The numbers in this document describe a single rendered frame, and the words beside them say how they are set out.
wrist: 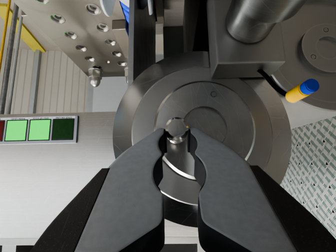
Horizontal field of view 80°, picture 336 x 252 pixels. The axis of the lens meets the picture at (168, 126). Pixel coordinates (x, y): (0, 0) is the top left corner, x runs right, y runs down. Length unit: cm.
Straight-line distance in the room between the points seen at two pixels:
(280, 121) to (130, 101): 13
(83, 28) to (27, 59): 238
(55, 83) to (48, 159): 202
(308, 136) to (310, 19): 18
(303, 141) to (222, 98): 24
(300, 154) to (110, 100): 209
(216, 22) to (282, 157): 12
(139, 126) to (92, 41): 32
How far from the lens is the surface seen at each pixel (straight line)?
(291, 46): 23
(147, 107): 17
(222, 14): 18
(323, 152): 34
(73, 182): 56
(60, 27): 45
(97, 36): 45
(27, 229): 62
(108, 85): 237
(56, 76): 260
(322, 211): 36
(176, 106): 15
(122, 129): 17
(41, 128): 60
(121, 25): 39
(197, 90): 16
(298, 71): 22
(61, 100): 248
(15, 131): 64
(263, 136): 18
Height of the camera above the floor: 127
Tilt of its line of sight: 11 degrees down
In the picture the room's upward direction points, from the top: 179 degrees clockwise
